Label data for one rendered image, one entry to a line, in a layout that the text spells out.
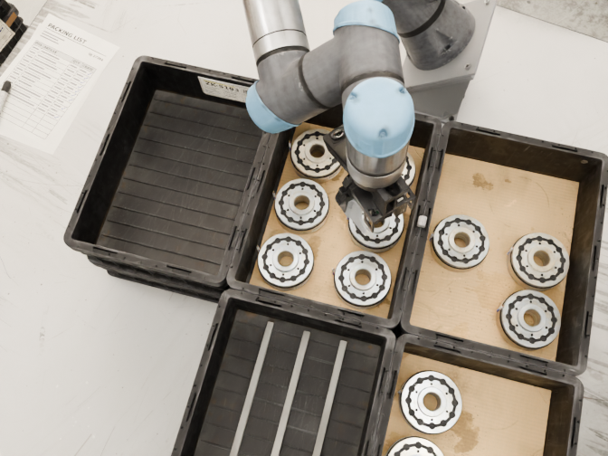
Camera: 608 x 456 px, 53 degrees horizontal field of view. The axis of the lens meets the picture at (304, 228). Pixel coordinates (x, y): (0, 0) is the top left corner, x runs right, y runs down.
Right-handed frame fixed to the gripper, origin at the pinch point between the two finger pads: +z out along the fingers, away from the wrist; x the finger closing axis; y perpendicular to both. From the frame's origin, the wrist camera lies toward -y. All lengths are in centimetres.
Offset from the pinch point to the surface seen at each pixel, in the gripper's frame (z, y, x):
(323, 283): 16.5, 4.7, -11.9
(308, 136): 14.3, -21.7, 0.4
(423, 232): 7.6, 7.8, 6.9
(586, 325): 8.8, 34.3, 20.7
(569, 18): 107, -53, 123
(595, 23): 108, -47, 130
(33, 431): 26, -1, -74
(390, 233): 14.2, 3.5, 3.2
